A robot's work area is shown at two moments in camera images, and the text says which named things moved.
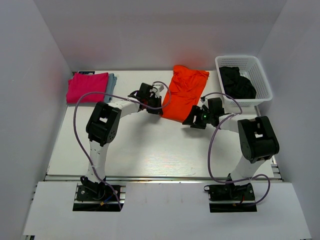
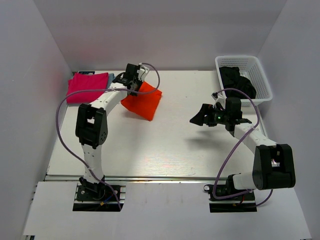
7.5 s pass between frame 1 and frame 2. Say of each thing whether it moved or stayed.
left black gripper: moved
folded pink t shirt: stayed
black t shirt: stayed
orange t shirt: moved
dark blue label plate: stayed
